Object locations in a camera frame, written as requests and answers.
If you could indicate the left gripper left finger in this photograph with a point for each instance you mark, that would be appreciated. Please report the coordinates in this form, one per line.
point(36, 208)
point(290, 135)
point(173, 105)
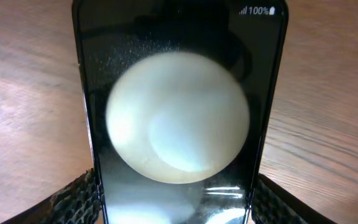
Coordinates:
point(76, 203)

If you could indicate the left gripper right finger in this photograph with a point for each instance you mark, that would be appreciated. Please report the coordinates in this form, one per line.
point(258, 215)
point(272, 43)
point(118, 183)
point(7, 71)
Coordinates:
point(272, 204)

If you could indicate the black smartphone with white circles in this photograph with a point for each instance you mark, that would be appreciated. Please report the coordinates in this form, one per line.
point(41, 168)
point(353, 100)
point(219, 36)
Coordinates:
point(177, 97)

